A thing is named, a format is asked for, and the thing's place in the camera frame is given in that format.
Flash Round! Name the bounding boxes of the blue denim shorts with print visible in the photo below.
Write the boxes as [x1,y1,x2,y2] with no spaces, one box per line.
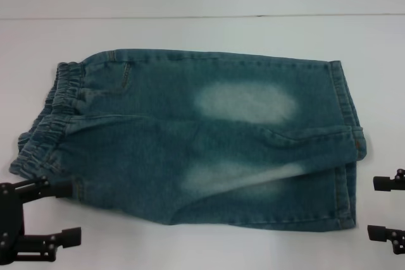
[8,49,368,230]

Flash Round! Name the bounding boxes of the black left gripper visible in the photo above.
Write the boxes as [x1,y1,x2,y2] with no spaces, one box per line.
[0,178,83,263]

